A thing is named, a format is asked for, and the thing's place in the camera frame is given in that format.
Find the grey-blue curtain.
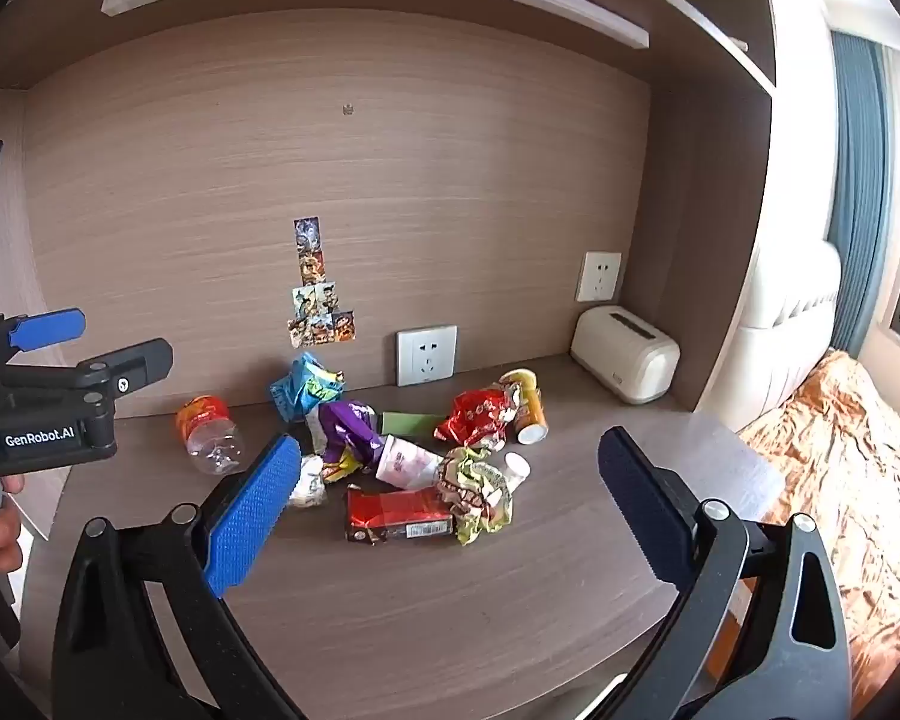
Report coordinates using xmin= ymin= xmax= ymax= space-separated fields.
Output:
xmin=825 ymin=30 xmax=897 ymax=361

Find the blue snack bag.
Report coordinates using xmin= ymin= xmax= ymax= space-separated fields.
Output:
xmin=270 ymin=351 xmax=346 ymax=422

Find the clear bottle with red label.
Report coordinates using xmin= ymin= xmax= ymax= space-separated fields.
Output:
xmin=175 ymin=394 xmax=247 ymax=476

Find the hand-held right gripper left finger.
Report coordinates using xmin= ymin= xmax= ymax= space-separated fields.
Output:
xmin=51 ymin=431 xmax=305 ymax=720

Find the red shiny box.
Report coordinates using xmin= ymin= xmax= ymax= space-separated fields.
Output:
xmin=345 ymin=486 xmax=455 ymax=545

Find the cluster of picture stickers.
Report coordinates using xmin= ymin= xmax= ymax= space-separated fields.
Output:
xmin=287 ymin=216 xmax=357 ymax=350

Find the red snack bag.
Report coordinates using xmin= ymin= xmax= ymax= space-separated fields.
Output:
xmin=435 ymin=382 xmax=526 ymax=452

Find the white wall socket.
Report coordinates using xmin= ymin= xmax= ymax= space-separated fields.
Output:
xmin=396 ymin=325 xmax=458 ymax=389
xmin=576 ymin=250 xmax=623 ymax=304

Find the person's left hand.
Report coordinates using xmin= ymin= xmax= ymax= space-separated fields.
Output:
xmin=0 ymin=471 xmax=28 ymax=578

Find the cream padded headboard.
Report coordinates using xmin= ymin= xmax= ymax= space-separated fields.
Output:
xmin=735 ymin=236 xmax=845 ymax=432

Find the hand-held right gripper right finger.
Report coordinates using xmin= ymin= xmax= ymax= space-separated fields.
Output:
xmin=597 ymin=426 xmax=853 ymax=720

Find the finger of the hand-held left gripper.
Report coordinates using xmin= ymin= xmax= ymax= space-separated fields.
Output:
xmin=0 ymin=307 xmax=87 ymax=372
xmin=4 ymin=337 xmax=175 ymax=407

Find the white crumpled wrapper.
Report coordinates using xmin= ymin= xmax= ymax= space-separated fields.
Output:
xmin=285 ymin=454 xmax=327 ymax=509

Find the gold crumpled wrapper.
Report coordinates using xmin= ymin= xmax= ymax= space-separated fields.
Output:
xmin=435 ymin=446 xmax=515 ymax=547

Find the orange blanket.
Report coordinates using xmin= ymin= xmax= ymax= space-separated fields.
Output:
xmin=739 ymin=349 xmax=900 ymax=720

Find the white and pink paper cup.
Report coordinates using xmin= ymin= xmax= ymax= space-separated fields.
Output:
xmin=375 ymin=435 xmax=445 ymax=492

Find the green flat packet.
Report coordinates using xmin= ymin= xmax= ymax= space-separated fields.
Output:
xmin=379 ymin=411 xmax=447 ymax=440

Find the purple snack bag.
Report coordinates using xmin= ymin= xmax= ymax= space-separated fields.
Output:
xmin=316 ymin=399 xmax=385 ymax=475

